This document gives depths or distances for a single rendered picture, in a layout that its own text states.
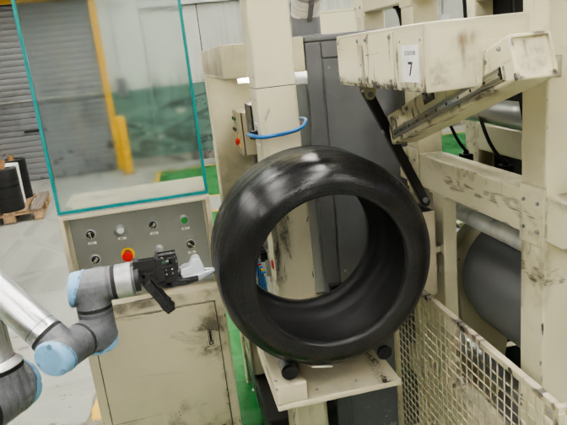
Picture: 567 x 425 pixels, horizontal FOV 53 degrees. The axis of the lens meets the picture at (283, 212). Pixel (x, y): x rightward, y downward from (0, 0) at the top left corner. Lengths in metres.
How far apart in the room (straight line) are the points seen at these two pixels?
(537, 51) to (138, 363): 1.80
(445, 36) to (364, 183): 0.42
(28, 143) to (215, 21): 3.99
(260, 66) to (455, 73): 0.69
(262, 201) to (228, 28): 9.51
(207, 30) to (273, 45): 9.06
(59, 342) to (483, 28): 1.18
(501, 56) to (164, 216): 1.41
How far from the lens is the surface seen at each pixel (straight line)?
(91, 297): 1.56
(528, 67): 1.27
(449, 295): 2.11
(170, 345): 2.37
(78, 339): 1.51
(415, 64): 1.30
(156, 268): 1.55
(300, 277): 1.94
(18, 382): 1.90
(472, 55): 1.32
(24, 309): 1.53
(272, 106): 1.80
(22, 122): 11.24
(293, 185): 1.42
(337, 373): 1.81
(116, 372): 2.42
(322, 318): 1.86
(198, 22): 10.87
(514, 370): 1.46
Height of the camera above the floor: 1.75
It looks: 16 degrees down
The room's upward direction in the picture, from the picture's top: 6 degrees counter-clockwise
